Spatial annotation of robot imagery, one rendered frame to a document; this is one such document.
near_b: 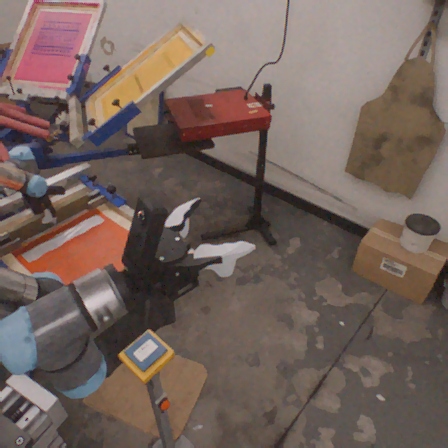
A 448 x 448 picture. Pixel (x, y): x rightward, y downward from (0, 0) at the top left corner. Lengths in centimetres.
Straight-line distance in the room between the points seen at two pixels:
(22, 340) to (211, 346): 193
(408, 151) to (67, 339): 243
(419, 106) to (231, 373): 193
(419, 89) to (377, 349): 157
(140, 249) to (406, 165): 238
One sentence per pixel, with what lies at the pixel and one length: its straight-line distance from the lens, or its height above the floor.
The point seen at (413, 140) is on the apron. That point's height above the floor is 94.
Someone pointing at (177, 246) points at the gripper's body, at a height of 167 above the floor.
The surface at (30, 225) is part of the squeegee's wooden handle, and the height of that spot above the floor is 105.
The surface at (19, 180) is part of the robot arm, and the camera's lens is 140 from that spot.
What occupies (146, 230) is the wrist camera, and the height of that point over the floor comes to 172.
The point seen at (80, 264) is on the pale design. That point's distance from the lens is 160.
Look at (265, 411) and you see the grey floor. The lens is 223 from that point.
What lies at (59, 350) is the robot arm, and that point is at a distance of 54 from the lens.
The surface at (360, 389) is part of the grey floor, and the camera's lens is 239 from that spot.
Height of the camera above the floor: 204
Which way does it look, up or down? 40 degrees down
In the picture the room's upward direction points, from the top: straight up
